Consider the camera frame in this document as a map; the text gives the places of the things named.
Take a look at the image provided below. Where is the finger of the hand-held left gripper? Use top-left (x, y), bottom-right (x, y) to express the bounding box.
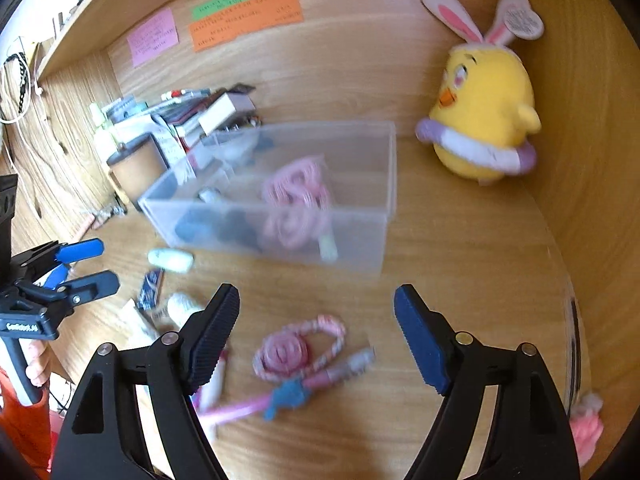
top-left (15, 265), bottom-right (121, 321)
top-left (10, 239), bottom-right (105, 281)

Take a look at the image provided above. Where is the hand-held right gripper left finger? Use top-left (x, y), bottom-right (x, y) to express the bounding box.
top-left (50, 283), bottom-right (241, 480)

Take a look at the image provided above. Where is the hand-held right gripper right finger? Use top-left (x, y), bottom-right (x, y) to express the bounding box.
top-left (393, 284), bottom-right (581, 480)

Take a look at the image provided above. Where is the white roll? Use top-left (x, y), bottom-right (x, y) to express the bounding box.
top-left (167, 292), bottom-right (206, 327)

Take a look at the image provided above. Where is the pink skipping rope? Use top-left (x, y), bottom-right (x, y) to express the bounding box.
top-left (252, 314), bottom-right (347, 380)

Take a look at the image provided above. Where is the white mint tube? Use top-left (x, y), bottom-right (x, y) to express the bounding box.
top-left (148, 249), bottom-right (195, 273)

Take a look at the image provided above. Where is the pink pen with blue charm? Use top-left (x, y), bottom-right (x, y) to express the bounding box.
top-left (200, 347), bottom-right (376, 423)

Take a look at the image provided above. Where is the clear plastic storage box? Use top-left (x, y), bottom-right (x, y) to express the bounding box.
top-left (138, 121), bottom-right (398, 277)

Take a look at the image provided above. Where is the person's left forearm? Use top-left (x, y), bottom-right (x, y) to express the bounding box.
top-left (0, 367), bottom-right (55, 472)

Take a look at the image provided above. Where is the person's left hand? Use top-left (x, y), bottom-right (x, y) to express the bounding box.
top-left (26, 340), bottom-right (52, 389)

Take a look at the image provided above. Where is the white pink tube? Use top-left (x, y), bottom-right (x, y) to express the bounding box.
top-left (196, 350), bottom-right (229, 411)

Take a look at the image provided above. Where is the white flat packet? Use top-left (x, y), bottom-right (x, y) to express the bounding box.
top-left (120, 299), bottom-right (161, 346)

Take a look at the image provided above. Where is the dark blue printed packet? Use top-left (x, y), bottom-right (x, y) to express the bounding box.
top-left (138, 269), bottom-right (166, 311)

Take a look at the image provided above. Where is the brown cylindrical container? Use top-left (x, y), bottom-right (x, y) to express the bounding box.
top-left (106, 132), bottom-right (171, 206)

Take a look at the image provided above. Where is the dark cloth item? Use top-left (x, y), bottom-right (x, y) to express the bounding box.
top-left (175, 210), bottom-right (262, 254)

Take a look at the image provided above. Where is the pale green bottle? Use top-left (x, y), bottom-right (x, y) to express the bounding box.
top-left (90, 102), bottom-right (119, 162)

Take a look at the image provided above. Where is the white printed paper sheet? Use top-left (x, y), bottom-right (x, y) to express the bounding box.
top-left (150, 115), bottom-right (187, 171)

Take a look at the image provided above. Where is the stack of books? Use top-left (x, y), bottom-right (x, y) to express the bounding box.
top-left (100, 87), bottom-right (256, 161)

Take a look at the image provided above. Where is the pink fluffy item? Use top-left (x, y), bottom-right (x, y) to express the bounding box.
top-left (570, 392), bottom-right (606, 466)

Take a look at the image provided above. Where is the white cardboard box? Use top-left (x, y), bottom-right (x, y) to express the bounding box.
top-left (198, 92), bottom-right (256, 136)

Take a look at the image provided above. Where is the pink sticky note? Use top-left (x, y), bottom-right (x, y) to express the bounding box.
top-left (126, 8), bottom-right (181, 68)

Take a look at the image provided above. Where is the yellow chick plush toy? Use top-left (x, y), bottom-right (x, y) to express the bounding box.
top-left (415, 0), bottom-right (546, 187)

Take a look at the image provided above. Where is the orange sticky note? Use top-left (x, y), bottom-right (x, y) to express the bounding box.
top-left (189, 0), bottom-right (306, 52)

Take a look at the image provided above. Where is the green sticky note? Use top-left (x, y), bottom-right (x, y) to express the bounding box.
top-left (190, 0), bottom-right (267, 21)

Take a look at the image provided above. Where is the black braided cord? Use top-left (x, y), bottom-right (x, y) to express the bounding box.
top-left (4, 51), bottom-right (32, 117)

